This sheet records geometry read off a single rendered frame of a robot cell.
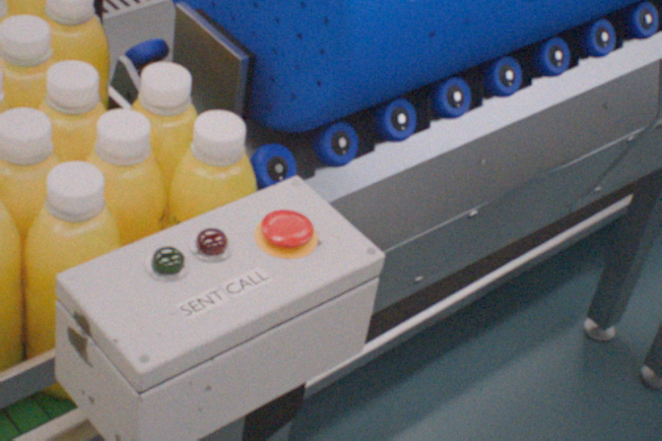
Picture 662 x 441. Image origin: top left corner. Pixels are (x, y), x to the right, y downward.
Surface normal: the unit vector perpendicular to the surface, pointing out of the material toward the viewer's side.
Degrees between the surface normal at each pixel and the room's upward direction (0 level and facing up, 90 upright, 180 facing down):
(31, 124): 0
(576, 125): 70
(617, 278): 90
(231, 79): 90
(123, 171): 29
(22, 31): 0
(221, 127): 0
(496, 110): 52
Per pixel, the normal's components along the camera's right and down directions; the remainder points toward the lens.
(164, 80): 0.14, -0.76
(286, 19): -0.76, 0.33
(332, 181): 0.58, -0.03
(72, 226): 0.13, -0.36
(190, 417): 0.63, 0.56
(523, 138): 0.64, 0.28
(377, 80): 0.58, 0.73
